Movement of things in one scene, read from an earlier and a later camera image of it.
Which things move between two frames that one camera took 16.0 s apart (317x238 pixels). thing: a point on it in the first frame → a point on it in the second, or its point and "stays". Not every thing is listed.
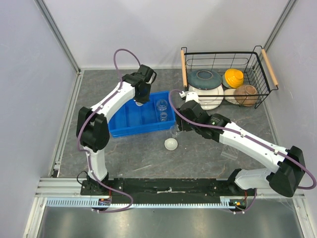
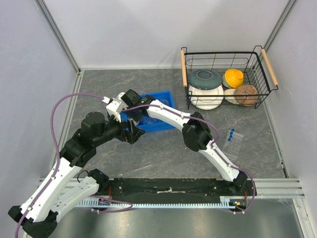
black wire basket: (231, 79) stays
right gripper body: (188, 127) → (132, 114)
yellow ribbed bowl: (235, 78) stays
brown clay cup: (246, 89) stays
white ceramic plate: (209, 99) stays
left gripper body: (144, 97) → (125, 134)
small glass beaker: (174, 130) → (149, 120)
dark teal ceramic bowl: (204, 79) stays
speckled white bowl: (230, 91) stays
